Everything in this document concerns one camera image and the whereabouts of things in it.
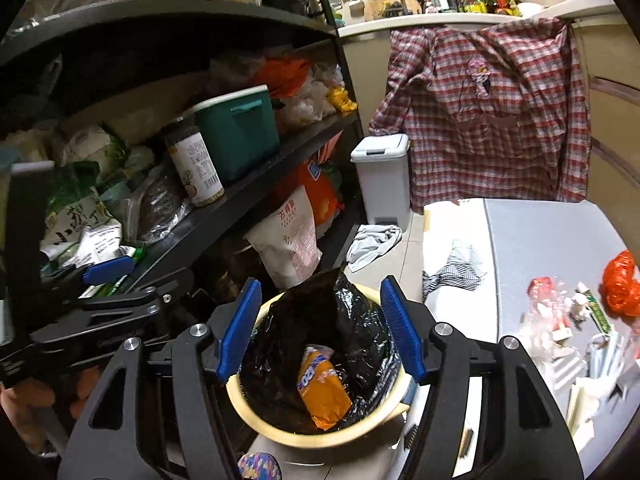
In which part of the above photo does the orange red plastic bag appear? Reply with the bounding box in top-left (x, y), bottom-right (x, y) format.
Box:
top-left (602, 249), bottom-right (640, 318)

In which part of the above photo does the orange snack bag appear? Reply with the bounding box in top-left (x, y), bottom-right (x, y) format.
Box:
top-left (296, 344), bottom-right (352, 431)

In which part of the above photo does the yellow trash bin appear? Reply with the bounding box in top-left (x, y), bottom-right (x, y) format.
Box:
top-left (226, 273), bottom-right (410, 450)

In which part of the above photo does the black trash bag liner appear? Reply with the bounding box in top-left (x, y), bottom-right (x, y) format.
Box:
top-left (240, 269), bottom-right (400, 434)

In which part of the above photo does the left hand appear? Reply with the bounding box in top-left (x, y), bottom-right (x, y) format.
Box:
top-left (1, 366), bottom-right (102, 454)

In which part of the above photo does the white paper scrap pile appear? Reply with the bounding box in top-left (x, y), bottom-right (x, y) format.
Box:
top-left (518, 276), bottom-right (639, 450)

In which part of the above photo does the white labelled jar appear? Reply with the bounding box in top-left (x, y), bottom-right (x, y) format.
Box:
top-left (165, 116), bottom-right (224, 207)

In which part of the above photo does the checkered cloth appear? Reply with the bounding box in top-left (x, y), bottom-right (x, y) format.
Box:
top-left (422, 246), bottom-right (485, 301)

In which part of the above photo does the white pink rice bag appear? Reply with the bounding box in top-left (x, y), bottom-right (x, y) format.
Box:
top-left (244, 185), bottom-right (322, 289)

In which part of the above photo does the black storage shelf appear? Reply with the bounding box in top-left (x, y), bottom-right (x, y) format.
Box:
top-left (0, 0), bottom-right (367, 340)

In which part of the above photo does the green plastic storage box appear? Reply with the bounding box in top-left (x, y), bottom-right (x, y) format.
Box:
top-left (183, 84), bottom-right (280, 184)

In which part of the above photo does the orange bag on shelf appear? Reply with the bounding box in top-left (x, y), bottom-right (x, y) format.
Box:
top-left (276, 158), bottom-right (344, 240)

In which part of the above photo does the grey rag on floor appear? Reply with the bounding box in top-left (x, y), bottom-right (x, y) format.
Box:
top-left (346, 224), bottom-right (402, 273)

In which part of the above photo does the white pedal bin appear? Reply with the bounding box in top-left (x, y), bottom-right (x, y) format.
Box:
top-left (350, 133), bottom-right (410, 232)

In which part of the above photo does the red plaid shirt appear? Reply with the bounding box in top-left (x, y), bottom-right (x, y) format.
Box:
top-left (369, 18), bottom-right (591, 211)

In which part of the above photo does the white countertop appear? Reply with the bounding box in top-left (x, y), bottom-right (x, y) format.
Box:
top-left (336, 0), bottom-right (622, 39)

